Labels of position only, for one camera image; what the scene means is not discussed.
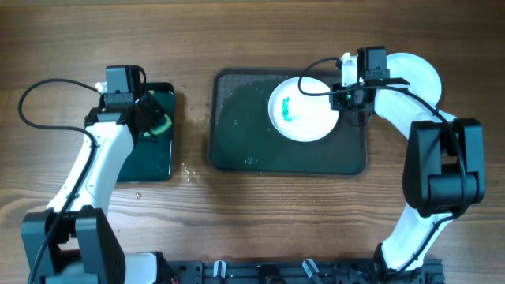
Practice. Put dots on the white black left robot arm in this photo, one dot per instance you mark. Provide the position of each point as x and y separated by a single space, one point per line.
71 241

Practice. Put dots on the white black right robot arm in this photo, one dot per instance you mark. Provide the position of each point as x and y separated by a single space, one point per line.
444 167

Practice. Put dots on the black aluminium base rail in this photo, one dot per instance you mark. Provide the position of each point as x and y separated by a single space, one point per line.
351 271

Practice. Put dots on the white top plate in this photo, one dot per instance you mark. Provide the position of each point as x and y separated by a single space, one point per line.
424 80

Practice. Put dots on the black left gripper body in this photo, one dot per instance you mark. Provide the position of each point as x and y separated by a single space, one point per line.
149 114

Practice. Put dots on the black water basin tray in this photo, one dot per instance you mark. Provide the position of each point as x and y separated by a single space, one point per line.
125 155

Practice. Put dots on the white plate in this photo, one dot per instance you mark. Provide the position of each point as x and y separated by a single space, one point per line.
424 80
300 117

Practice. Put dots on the green yellow sponge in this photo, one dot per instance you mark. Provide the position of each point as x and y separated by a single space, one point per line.
163 126

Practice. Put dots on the black plate tray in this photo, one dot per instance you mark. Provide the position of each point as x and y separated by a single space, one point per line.
243 139

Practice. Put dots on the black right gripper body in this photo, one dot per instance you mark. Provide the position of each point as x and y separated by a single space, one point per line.
344 99

